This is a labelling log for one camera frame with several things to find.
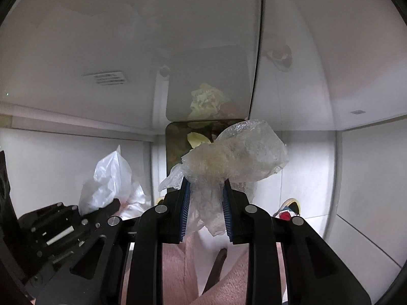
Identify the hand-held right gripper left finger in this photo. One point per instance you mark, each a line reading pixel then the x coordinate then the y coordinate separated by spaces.
pixel 186 209

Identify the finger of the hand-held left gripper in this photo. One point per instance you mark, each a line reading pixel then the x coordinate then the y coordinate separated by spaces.
pixel 109 208

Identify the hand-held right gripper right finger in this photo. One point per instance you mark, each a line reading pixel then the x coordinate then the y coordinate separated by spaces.
pixel 227 213

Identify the white plastic bag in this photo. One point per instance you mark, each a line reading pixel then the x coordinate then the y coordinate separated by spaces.
pixel 108 178

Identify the clear plastic bag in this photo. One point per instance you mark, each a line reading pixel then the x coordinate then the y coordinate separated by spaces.
pixel 235 155

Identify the dark trash bin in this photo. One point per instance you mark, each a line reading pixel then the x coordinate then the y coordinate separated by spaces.
pixel 175 139

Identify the dark cloth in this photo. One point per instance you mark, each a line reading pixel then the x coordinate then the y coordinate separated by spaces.
pixel 8 197

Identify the colourful slipper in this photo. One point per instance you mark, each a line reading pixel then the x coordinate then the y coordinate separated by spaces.
pixel 290 208

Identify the pink fleece robe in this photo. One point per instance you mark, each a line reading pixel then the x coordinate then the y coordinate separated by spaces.
pixel 178 276

